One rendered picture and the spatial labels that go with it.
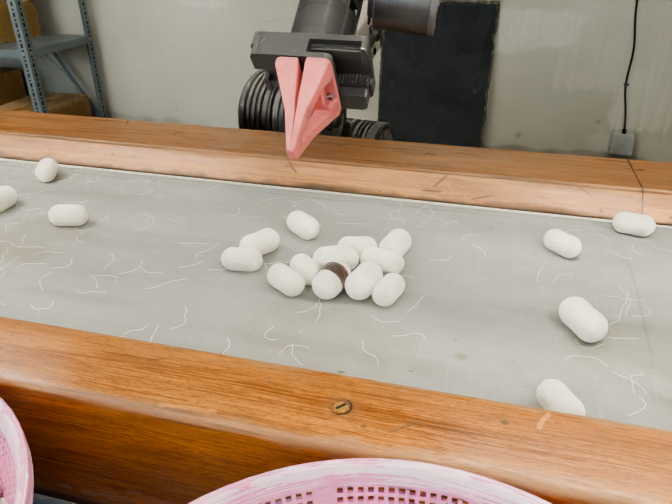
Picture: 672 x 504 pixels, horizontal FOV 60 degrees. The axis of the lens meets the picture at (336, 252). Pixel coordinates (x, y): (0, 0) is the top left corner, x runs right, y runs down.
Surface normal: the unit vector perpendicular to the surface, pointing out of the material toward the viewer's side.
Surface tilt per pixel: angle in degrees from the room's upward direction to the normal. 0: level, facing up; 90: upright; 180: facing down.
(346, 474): 75
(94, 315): 0
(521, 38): 90
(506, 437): 0
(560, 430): 0
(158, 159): 45
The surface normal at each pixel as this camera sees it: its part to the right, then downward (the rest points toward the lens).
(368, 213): 0.00, -0.88
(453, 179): -0.18, -0.29
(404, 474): -0.14, 0.22
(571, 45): -0.26, 0.46
